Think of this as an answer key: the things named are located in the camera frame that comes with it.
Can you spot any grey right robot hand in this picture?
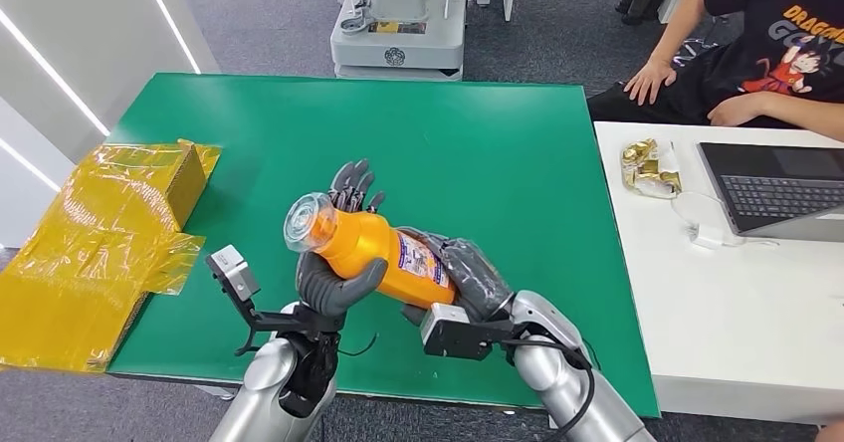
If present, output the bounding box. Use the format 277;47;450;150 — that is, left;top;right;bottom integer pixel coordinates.
395;226;516;326

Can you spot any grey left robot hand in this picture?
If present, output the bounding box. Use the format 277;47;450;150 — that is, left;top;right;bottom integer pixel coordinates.
295;158;390;320

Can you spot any orange bottle with clear cap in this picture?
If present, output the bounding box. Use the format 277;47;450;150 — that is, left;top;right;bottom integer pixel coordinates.
283;191;460;310

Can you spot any gold foil wrapper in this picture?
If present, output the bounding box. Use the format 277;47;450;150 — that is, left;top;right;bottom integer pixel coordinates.
619;137;684;199

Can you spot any yellow taped cardboard box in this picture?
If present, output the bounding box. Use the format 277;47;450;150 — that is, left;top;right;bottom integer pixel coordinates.
0;138;222;374

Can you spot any white lift column machine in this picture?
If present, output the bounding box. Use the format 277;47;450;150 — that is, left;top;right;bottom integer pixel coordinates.
329;0;470;83

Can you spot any person's right hand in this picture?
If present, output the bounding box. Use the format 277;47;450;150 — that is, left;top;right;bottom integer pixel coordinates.
622;58;679;108

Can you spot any person's hand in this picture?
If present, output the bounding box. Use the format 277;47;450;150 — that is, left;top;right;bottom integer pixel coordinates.
622;58;679;108
707;93;759;128

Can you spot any person's left hand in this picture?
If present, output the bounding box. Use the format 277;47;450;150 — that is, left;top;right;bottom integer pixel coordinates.
707;93;759;128

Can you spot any grey laptop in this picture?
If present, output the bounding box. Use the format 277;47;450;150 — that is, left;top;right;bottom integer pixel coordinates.
697;140;844;244

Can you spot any person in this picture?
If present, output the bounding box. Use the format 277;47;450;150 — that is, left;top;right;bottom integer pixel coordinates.
586;0;844;143

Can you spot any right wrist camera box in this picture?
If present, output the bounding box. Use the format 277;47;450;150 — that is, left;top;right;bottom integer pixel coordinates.
419;302;516;361

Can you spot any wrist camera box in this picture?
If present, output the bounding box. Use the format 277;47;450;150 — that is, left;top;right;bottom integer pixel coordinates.
205;244;262;304
419;302;516;361

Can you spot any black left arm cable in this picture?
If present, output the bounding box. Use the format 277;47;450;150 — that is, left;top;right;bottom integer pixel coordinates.
339;332;380;359

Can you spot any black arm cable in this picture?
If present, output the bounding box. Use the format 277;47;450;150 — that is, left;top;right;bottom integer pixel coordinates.
339;332;380;359
501;336;598;440

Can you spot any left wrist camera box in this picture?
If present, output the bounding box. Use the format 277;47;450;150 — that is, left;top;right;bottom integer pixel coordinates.
205;244;262;304

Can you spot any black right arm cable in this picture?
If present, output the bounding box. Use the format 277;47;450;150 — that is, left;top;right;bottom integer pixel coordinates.
501;336;598;440

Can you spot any white charger cable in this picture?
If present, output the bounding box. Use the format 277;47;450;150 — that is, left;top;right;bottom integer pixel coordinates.
671;190;782;249

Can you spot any white wall light strip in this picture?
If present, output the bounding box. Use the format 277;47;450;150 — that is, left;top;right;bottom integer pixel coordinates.
134;0;202;76
0;136;62;194
0;8;111;138

